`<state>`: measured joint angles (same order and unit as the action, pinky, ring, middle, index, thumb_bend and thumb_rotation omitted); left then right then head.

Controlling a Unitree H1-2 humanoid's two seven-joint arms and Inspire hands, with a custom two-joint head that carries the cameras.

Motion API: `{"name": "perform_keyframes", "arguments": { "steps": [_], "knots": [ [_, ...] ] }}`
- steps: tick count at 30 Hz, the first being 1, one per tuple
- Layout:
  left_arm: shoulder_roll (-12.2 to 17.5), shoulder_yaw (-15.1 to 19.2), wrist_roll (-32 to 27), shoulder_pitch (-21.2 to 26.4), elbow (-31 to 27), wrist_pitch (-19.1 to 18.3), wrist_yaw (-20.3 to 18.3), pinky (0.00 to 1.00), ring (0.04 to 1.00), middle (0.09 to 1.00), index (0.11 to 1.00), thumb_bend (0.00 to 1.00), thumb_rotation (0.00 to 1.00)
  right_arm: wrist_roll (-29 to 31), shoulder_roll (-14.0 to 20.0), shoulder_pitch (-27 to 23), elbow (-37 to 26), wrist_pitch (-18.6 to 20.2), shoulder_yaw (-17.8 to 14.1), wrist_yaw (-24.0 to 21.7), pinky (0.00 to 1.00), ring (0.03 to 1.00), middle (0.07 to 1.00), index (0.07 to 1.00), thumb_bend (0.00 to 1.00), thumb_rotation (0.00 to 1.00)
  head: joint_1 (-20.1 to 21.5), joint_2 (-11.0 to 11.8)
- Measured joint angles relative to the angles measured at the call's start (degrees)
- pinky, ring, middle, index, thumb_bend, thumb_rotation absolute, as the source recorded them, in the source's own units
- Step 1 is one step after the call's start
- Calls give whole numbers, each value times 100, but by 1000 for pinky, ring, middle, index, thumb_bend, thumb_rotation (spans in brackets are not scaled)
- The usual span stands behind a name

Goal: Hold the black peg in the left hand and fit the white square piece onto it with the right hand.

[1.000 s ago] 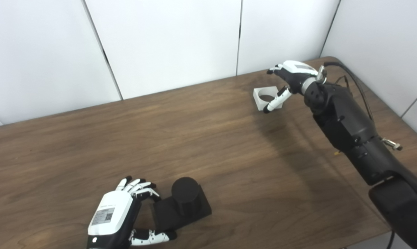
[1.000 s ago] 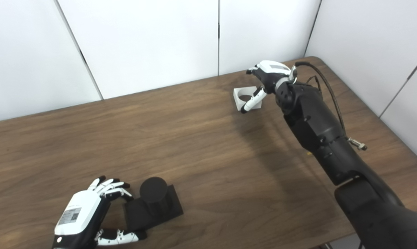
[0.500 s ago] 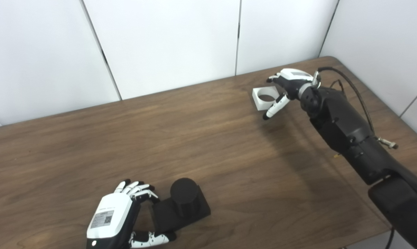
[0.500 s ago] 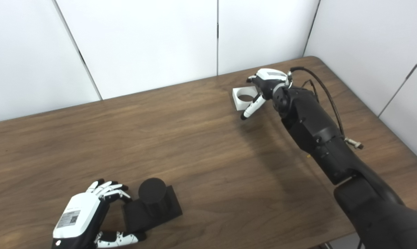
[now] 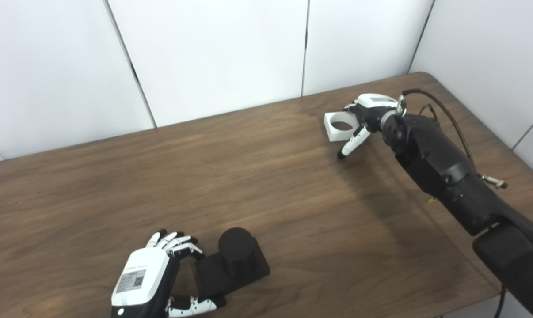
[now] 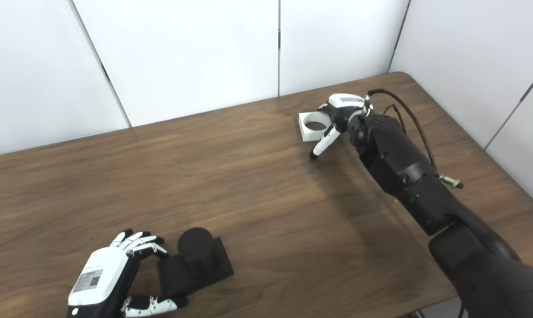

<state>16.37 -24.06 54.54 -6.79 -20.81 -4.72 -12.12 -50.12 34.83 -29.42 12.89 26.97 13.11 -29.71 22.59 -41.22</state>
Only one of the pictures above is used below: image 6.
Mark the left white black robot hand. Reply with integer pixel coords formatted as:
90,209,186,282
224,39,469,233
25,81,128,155
68,229,188,318

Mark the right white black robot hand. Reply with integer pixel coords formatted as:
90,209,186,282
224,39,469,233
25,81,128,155
309,93,369,160

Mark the white square piece with hole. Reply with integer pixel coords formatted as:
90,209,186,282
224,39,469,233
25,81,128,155
298,111,333,143

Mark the black peg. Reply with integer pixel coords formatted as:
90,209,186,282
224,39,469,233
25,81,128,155
156,227,234,299

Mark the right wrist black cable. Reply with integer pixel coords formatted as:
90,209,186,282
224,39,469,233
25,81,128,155
367,88,464,189

